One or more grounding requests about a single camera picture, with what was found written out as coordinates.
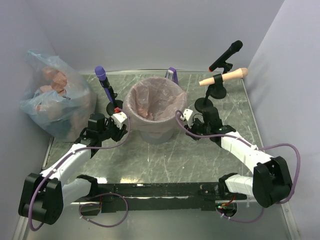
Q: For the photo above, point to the grey plastic trash bin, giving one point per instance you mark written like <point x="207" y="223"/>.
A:
<point x="156" y="138"/>

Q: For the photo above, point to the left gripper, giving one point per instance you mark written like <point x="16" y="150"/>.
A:
<point x="119" y="132"/>

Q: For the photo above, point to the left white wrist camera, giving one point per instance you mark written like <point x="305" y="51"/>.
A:
<point x="119" y="117"/>

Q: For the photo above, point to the purple metronome box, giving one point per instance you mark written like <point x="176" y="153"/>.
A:
<point x="171" y="74"/>

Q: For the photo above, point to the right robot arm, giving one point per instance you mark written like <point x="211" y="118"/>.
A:
<point x="270" y="183"/>

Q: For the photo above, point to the aluminium frame rail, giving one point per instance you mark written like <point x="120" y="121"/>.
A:
<point x="22" y="229"/>

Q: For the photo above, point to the pink plastic trash bag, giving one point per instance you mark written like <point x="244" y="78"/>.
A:
<point x="151" y="104"/>

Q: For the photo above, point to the blue bag of pink bags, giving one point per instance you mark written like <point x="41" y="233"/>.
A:
<point x="58" y="99"/>

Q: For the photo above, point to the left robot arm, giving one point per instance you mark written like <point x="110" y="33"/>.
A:
<point x="44" y="195"/>

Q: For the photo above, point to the black microphone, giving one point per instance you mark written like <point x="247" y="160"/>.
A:
<point x="234" y="48"/>

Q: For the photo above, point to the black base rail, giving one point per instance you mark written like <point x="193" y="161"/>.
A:
<point x="160" y="196"/>

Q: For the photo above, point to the purple microphone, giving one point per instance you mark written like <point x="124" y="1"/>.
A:
<point x="102" y="76"/>

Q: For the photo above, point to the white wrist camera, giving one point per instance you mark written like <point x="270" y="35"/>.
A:
<point x="187" y="116"/>
<point x="119" y="117"/>

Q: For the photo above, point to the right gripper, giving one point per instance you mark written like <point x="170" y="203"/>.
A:
<point x="192" y="128"/>

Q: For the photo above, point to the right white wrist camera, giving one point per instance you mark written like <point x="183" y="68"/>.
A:
<point x="187" y="116"/>

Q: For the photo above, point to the black microphone stand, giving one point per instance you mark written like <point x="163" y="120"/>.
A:
<point x="218" y="90"/>

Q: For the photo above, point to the beige microphone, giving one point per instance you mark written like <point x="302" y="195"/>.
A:
<point x="240" y="73"/>

